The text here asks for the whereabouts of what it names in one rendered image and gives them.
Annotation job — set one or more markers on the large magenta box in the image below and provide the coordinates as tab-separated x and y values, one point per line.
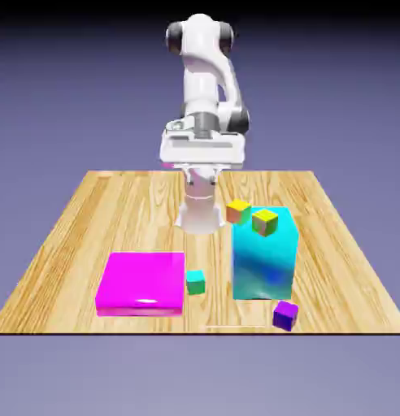
141	279

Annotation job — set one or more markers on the small teal cube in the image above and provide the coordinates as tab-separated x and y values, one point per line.
195	282

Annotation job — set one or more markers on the small purple cube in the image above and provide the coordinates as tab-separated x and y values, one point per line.
285	315

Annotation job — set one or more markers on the small yellow cube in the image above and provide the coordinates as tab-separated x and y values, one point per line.
265	222

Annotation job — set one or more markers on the small orange cube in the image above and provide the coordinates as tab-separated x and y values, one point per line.
237	213

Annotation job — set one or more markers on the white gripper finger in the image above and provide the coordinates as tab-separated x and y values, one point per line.
215	176
189	177

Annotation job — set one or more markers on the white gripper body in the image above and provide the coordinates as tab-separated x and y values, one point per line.
203	152

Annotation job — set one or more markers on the large cyan box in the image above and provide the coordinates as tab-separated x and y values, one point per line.
265	260

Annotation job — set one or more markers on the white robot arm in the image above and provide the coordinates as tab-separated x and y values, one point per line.
200	84

